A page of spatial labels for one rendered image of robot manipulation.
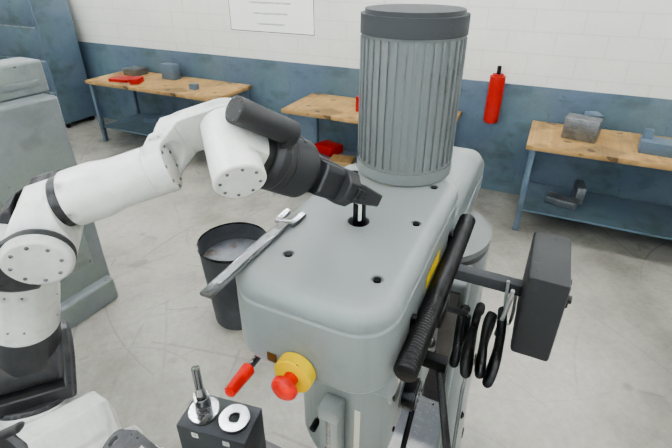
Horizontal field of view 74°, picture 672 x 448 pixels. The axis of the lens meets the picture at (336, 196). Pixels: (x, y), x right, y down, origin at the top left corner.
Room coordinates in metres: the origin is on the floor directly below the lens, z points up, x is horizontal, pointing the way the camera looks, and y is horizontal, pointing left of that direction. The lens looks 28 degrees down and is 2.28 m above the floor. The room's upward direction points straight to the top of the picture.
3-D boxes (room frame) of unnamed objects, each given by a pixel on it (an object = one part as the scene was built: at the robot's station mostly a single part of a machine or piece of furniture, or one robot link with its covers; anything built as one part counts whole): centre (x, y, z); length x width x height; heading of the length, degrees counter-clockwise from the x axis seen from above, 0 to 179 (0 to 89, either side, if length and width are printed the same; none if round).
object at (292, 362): (0.45, 0.06, 1.76); 0.06 x 0.02 x 0.06; 65
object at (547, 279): (0.78, -0.47, 1.62); 0.20 x 0.09 x 0.21; 155
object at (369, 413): (0.66, -0.04, 1.47); 0.21 x 0.19 x 0.32; 65
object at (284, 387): (0.42, 0.07, 1.76); 0.04 x 0.03 x 0.04; 65
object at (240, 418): (0.86, 0.35, 1.00); 0.22 x 0.12 x 0.20; 75
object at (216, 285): (0.57, 0.12, 1.89); 0.24 x 0.04 x 0.01; 155
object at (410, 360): (0.62, -0.19, 1.79); 0.45 x 0.04 x 0.04; 155
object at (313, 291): (0.67, -0.05, 1.81); 0.47 x 0.26 x 0.16; 155
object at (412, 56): (0.88, -0.15, 2.05); 0.20 x 0.20 x 0.32
